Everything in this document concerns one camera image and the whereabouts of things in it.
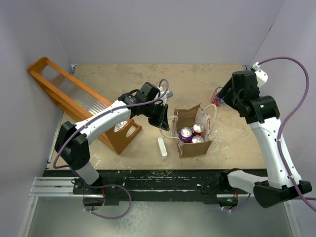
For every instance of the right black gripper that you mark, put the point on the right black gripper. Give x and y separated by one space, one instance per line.
227 97

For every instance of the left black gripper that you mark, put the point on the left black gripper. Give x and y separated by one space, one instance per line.
164 123

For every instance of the red cola can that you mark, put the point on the red cola can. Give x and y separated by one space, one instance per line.
215 99
197 129
197 139

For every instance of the canvas bag with cat print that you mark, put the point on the canvas bag with cat print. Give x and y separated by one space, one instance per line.
186 118

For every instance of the purple soda can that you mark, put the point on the purple soda can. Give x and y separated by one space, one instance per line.
186 134

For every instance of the red cola can back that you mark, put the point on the red cola can back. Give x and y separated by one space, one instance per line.
197 129

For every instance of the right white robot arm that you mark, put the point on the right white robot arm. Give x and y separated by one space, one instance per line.
261 113

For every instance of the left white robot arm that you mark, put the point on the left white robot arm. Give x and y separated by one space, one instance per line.
73 140

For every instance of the white oblong plastic case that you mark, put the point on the white oblong plastic case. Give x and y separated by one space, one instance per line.
162 148

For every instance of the red cola can front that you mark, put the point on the red cola can front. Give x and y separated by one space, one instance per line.
197 139

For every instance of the orange wooden rack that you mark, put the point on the orange wooden rack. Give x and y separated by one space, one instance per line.
80 102

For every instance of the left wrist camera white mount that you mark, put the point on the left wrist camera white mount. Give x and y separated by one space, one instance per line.
164 95

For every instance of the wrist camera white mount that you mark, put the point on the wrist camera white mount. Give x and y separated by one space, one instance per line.
261 76
164 95

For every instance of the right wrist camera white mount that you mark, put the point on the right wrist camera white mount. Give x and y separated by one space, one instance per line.
261 76

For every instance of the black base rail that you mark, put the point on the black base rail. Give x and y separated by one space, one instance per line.
159 185

